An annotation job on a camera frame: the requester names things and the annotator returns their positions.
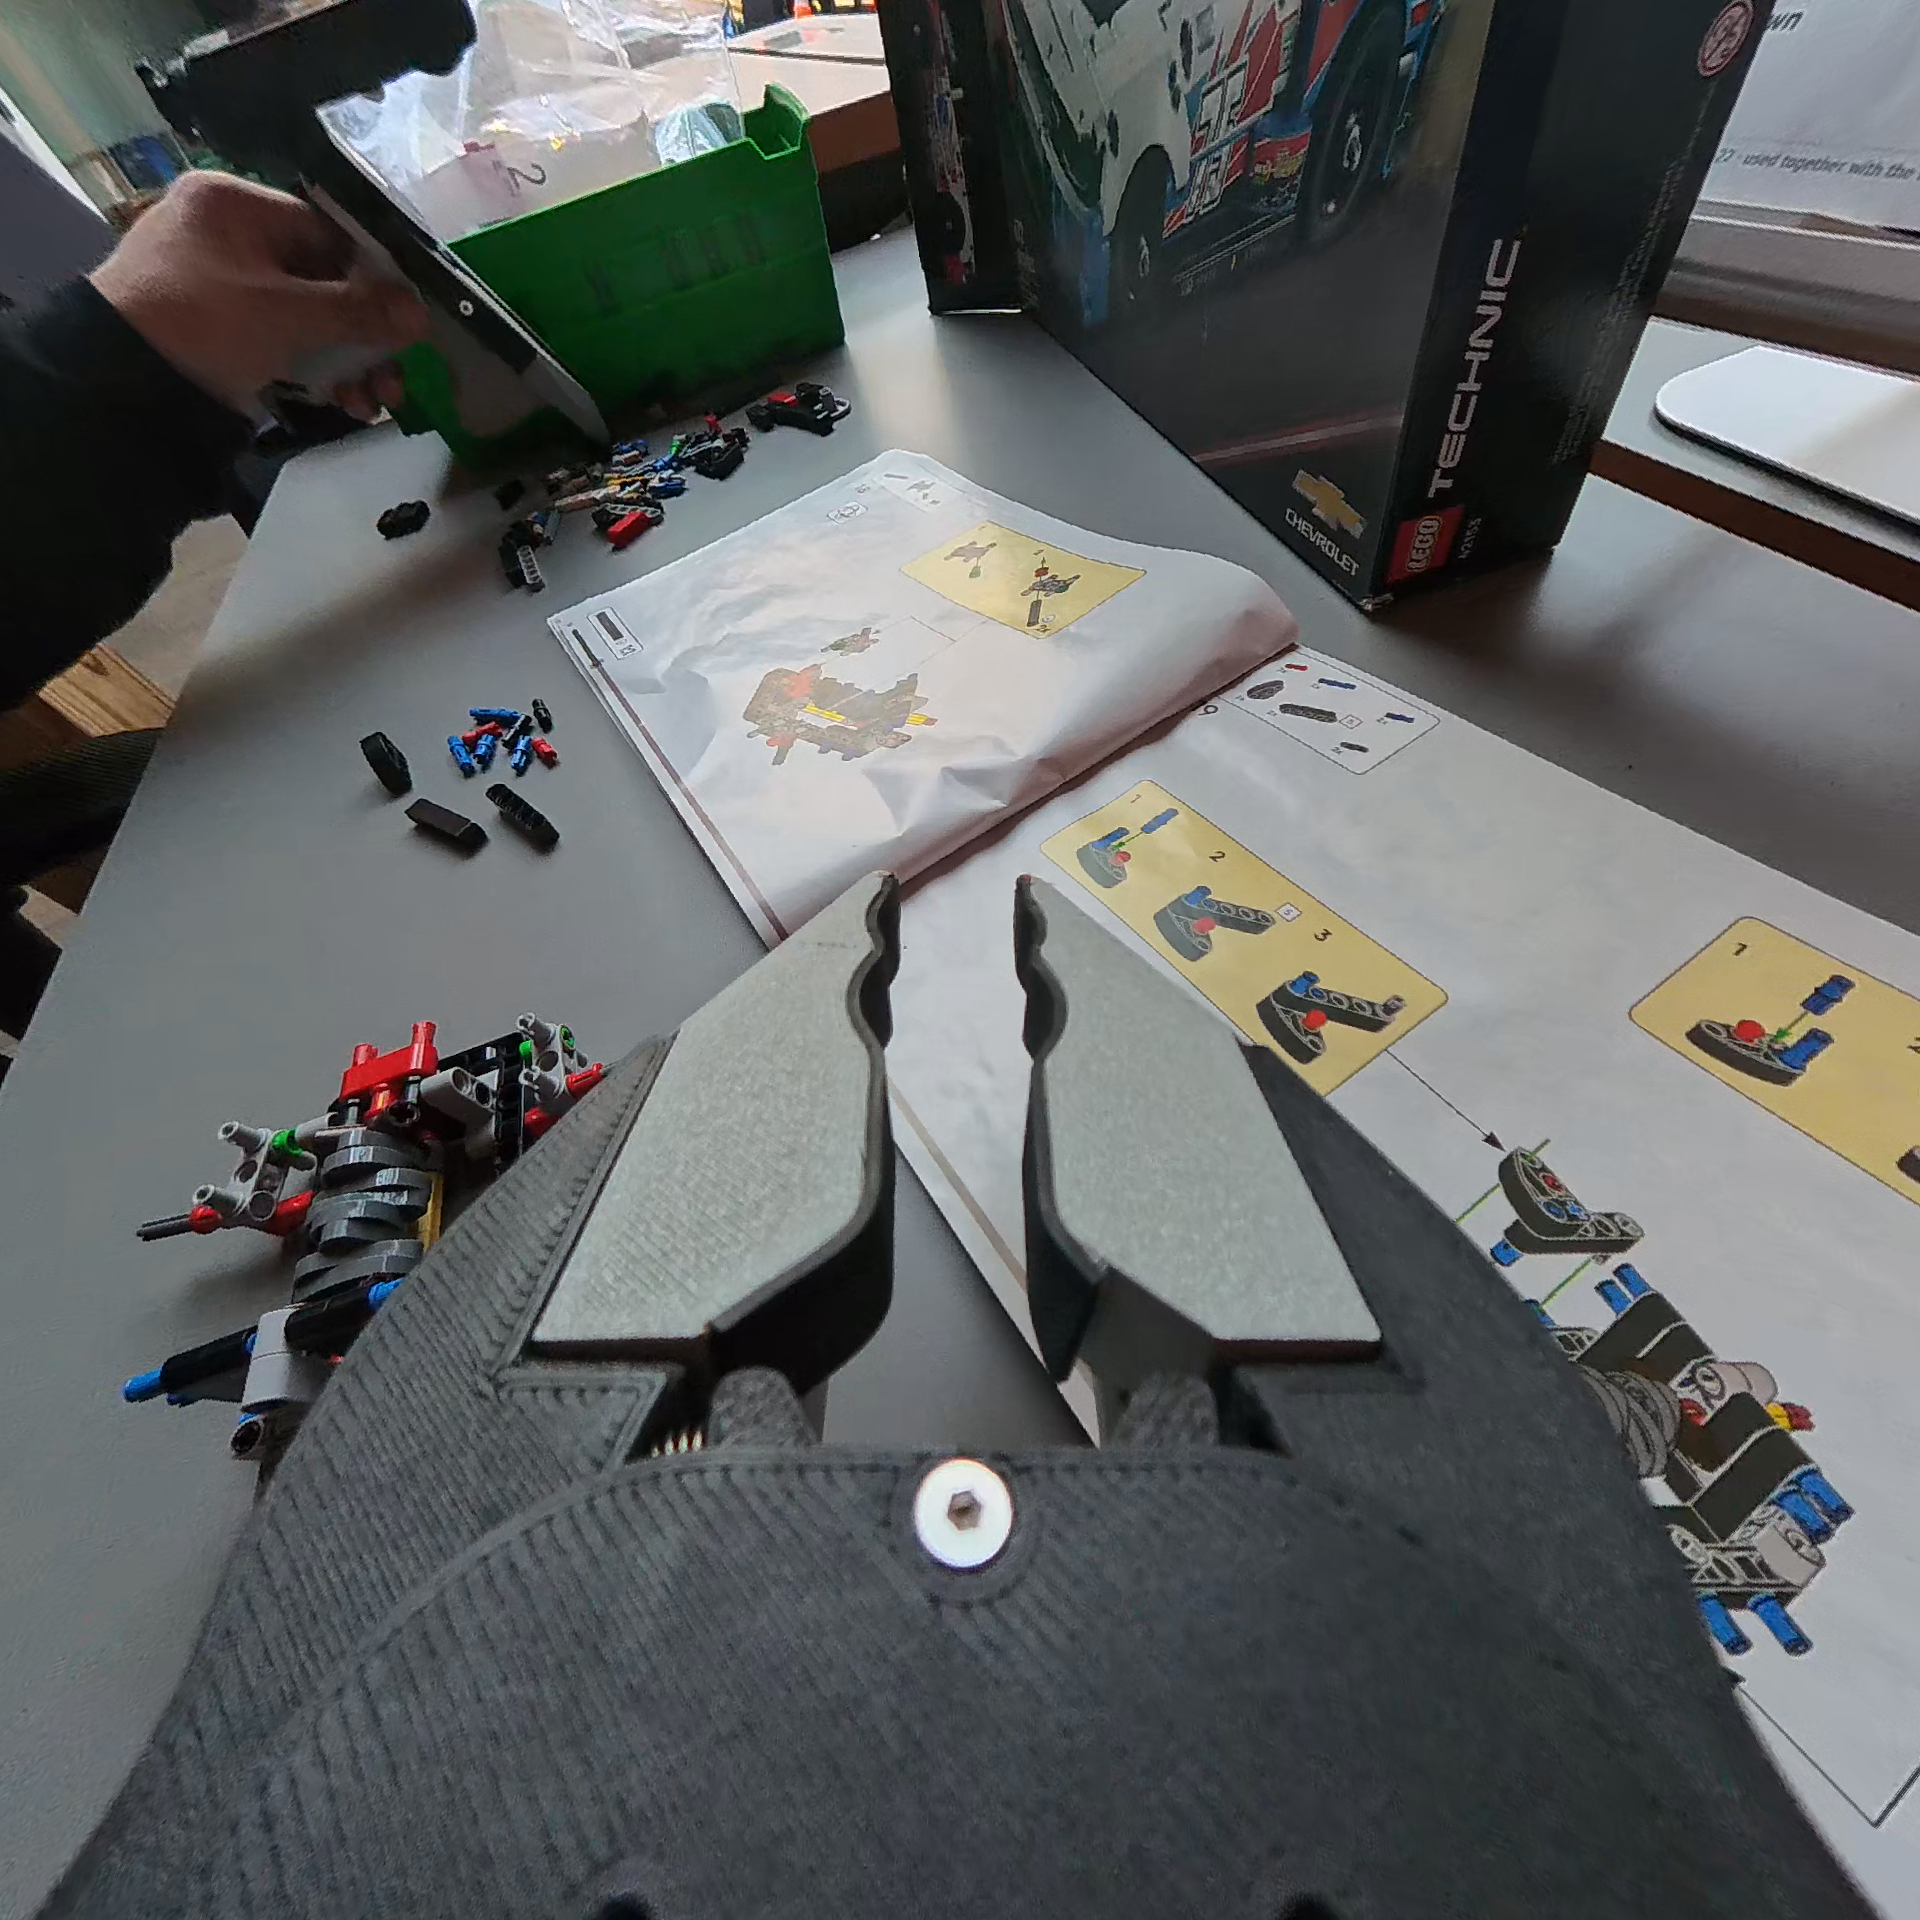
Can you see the dark lego car set box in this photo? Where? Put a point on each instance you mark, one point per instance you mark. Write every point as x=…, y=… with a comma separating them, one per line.
x=1349, y=301

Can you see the partly built lego car chassis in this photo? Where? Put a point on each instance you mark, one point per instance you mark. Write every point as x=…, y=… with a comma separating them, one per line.
x=377, y=1185

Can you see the green plastic bin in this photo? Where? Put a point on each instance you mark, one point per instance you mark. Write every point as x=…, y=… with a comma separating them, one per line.
x=675, y=301

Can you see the dark narrow lego set box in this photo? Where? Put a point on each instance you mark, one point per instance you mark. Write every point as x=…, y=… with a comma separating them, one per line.
x=945, y=166

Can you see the white monitor stand base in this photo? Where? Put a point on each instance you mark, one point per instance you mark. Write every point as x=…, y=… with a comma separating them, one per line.
x=1799, y=421

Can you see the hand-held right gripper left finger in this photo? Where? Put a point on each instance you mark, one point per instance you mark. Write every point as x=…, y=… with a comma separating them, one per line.
x=721, y=1171

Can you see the cluster of small lego pins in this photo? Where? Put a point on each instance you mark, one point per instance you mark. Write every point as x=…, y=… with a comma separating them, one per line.
x=503, y=740

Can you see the wooden table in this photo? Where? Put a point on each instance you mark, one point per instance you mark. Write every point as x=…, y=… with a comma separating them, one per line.
x=841, y=107
x=1725, y=517

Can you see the person's left hand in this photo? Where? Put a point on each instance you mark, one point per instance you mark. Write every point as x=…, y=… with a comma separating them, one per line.
x=226, y=284

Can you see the pile of small lego pieces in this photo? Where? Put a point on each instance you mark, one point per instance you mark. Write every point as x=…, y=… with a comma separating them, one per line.
x=615, y=495

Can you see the small black oval lego piece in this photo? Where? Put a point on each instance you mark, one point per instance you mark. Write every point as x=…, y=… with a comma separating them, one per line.
x=404, y=519

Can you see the black five hole lego beam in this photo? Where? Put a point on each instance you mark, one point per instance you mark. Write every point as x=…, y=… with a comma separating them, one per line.
x=522, y=814

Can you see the white lego instruction booklet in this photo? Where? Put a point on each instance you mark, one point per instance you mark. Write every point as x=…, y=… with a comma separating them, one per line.
x=931, y=706

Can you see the black smooth long lego beam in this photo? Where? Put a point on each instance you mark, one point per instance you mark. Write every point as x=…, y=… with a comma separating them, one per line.
x=447, y=826

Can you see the clear plastic bag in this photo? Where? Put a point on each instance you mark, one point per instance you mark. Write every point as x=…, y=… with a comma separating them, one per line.
x=570, y=107

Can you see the black short curved lego piece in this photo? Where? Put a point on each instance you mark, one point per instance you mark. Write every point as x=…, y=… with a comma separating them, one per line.
x=388, y=762

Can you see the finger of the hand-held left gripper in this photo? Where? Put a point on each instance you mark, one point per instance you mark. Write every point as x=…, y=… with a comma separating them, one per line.
x=495, y=375

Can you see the person's left forearm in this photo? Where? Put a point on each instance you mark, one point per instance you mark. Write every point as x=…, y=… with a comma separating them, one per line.
x=91, y=482

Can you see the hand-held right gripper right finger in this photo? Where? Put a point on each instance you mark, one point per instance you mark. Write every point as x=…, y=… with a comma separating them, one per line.
x=1185, y=1185

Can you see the printed instruction poster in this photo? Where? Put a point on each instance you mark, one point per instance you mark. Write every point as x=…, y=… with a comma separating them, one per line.
x=1830, y=107

